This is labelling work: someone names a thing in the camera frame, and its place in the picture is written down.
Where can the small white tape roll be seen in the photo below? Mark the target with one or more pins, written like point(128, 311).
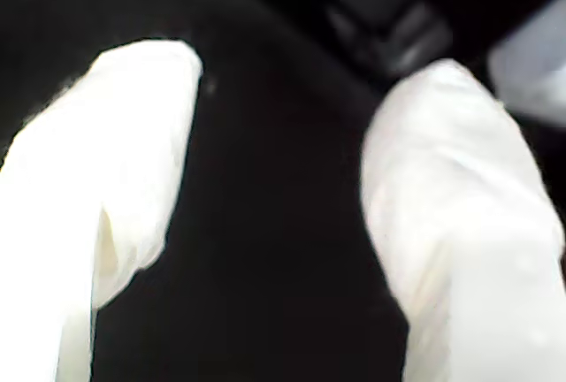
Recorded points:
point(535, 77)

